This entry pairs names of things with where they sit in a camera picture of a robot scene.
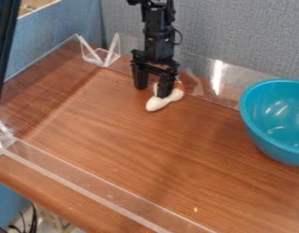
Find dark vertical foreground post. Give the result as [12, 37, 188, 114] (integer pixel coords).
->
[0, 0, 21, 100]

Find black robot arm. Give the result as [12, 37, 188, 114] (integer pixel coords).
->
[127, 0, 180, 98]

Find clear acrylic left bracket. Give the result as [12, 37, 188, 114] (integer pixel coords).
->
[0, 120, 14, 156]

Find blue plastic bowl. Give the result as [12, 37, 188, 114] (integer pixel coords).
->
[239, 78, 299, 167]

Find black floor cables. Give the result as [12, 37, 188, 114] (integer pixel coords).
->
[0, 203, 40, 233]

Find wooden shelf unit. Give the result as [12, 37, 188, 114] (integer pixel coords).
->
[18, 0, 61, 18]

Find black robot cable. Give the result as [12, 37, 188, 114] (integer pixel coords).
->
[170, 26, 184, 46]

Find clear acrylic back barrier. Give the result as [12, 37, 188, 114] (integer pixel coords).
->
[115, 33, 279, 108]

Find clear acrylic barrier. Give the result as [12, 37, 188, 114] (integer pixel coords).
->
[115, 33, 279, 108]
[0, 137, 215, 233]

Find clear acrylic front barrier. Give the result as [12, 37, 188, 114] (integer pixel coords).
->
[0, 137, 215, 233]

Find white plush mushroom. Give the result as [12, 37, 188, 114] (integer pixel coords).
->
[145, 81, 184, 112]

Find clear acrylic corner bracket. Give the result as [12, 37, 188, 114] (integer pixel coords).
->
[76, 33, 121, 67]

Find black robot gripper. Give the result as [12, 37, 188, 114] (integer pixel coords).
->
[131, 30, 180, 98]

